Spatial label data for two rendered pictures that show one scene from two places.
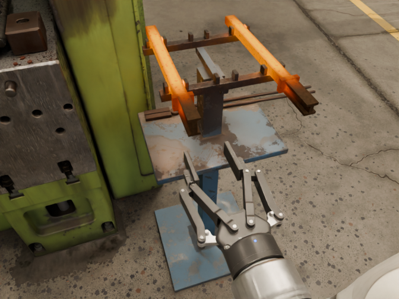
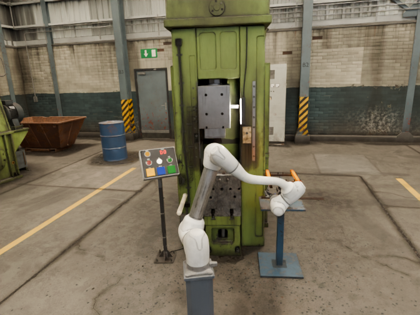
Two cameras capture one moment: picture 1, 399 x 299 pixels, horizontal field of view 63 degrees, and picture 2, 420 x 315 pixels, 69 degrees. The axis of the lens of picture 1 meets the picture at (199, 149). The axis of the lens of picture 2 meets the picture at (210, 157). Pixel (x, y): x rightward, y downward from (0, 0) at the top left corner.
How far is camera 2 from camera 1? 208 cm
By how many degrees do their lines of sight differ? 37
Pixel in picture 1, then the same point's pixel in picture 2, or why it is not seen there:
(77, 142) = (237, 202)
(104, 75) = (250, 185)
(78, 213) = (227, 239)
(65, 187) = (228, 220)
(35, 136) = (227, 196)
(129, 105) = (256, 199)
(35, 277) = not seen: hidden behind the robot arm
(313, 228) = (334, 274)
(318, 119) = (356, 238)
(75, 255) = (222, 258)
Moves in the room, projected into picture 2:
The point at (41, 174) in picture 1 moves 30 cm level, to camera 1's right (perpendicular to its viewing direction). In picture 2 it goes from (223, 212) to (252, 216)
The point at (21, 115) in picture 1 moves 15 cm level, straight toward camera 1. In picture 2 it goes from (225, 189) to (230, 194)
